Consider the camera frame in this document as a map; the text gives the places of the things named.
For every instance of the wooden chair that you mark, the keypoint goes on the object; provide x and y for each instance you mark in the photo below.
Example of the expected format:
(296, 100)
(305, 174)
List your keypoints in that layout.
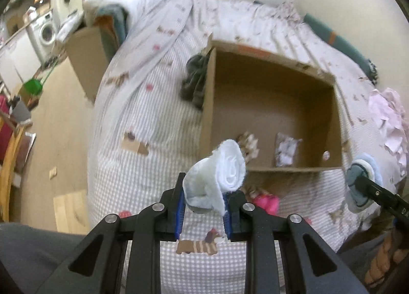
(8, 167)

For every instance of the white towel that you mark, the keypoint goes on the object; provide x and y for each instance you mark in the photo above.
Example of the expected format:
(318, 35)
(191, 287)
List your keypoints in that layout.
(210, 178)

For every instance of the pink-haired doll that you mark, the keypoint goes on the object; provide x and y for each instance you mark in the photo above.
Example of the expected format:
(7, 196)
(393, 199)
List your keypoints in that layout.
(263, 199)

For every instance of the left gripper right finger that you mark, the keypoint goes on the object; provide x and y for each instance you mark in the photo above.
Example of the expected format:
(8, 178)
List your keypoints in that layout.
(235, 229)

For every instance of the teal bolster pillow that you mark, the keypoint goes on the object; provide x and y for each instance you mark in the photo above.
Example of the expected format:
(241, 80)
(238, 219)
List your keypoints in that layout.
(329, 36)

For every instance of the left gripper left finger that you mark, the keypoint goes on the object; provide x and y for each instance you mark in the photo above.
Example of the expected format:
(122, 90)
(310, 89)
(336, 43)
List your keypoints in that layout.
(171, 222)

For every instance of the white sock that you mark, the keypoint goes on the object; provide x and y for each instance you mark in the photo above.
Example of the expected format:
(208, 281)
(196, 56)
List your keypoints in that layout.
(248, 145)

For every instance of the white washing machine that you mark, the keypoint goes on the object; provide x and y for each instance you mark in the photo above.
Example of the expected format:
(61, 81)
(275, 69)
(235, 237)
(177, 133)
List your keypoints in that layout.
(42, 32)

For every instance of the open cardboard box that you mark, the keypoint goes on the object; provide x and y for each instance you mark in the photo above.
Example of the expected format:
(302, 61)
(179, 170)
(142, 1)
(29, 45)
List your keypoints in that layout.
(251, 90)

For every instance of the packaged white socks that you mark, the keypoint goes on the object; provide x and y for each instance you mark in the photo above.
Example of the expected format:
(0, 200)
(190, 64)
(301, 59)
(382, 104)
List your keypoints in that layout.
(285, 150)

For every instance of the brown cardboard panel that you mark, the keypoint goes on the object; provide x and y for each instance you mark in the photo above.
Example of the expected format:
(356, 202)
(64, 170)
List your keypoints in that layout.
(90, 50)

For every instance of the dark grey cloth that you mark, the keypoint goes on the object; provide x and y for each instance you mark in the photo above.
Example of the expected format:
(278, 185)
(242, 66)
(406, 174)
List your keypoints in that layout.
(193, 86)

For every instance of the right hand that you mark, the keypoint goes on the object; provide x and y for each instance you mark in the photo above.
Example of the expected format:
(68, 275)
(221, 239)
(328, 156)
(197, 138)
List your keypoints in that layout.
(390, 253)

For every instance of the pink crumpled cloth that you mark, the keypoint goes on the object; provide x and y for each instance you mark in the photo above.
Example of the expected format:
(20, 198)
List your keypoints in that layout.
(388, 114)

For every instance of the gingham dog-print bed quilt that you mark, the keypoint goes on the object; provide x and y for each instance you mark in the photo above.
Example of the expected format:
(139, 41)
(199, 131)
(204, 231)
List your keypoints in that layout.
(144, 134)

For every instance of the grey-white round pad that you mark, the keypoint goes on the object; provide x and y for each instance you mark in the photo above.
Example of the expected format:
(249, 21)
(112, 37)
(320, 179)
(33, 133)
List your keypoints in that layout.
(362, 171)

